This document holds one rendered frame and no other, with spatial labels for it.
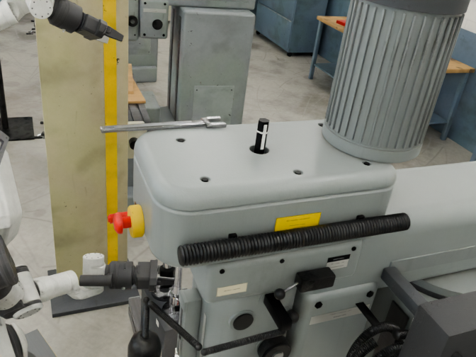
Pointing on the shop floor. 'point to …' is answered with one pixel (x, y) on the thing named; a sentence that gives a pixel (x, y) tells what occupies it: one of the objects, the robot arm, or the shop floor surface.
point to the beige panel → (86, 146)
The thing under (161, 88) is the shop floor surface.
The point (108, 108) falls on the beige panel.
